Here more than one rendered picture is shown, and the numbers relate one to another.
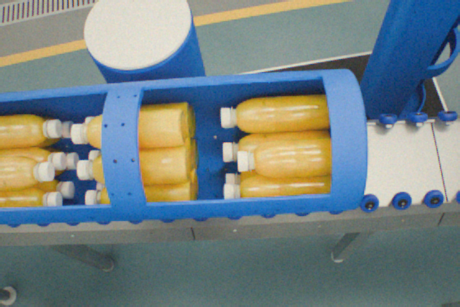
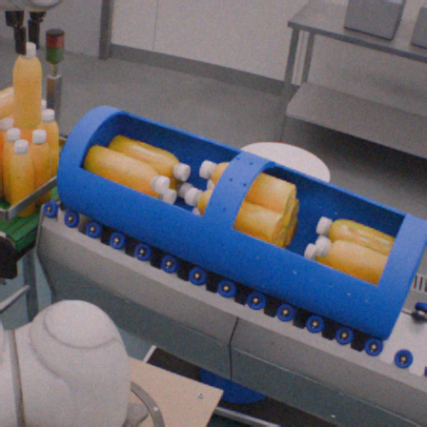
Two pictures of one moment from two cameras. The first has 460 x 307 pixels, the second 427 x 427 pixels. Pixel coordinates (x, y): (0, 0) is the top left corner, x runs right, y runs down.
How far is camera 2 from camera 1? 0.89 m
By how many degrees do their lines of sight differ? 35
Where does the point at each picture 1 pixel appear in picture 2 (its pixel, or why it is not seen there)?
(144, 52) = not seen: hidden behind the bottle
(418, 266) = not seen: outside the picture
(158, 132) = (272, 187)
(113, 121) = (245, 159)
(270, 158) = (344, 245)
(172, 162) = (269, 213)
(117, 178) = (224, 193)
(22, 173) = (146, 171)
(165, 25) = not seen: hidden behind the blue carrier
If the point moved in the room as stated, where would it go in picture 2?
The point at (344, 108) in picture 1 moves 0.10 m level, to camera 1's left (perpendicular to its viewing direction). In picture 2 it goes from (414, 225) to (372, 212)
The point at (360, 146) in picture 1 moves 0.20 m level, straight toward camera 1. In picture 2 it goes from (415, 251) to (345, 276)
